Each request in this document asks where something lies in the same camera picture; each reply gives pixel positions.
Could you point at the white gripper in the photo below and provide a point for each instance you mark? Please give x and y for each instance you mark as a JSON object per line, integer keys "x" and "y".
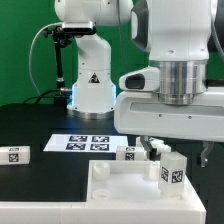
{"x": 141, "y": 113}

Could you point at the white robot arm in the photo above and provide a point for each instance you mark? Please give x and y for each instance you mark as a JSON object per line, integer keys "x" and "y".
{"x": 166, "y": 93}

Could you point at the white paper marker sheet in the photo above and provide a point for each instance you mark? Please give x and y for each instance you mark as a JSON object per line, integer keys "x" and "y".
{"x": 84, "y": 143}

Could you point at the white L-shaped fixture wall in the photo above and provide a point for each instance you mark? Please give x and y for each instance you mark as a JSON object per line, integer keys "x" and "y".
{"x": 186, "y": 209}

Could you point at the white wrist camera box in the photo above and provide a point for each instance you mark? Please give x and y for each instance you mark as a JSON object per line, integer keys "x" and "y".
{"x": 146, "y": 79}

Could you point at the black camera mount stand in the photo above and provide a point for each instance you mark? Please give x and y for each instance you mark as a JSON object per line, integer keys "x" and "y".
{"x": 61, "y": 40}

